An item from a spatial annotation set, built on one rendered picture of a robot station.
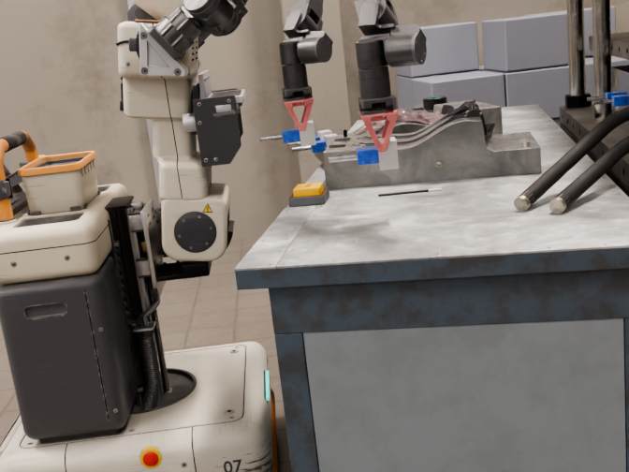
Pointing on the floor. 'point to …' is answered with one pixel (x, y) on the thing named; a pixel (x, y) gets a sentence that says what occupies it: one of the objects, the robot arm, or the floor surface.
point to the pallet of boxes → (500, 63)
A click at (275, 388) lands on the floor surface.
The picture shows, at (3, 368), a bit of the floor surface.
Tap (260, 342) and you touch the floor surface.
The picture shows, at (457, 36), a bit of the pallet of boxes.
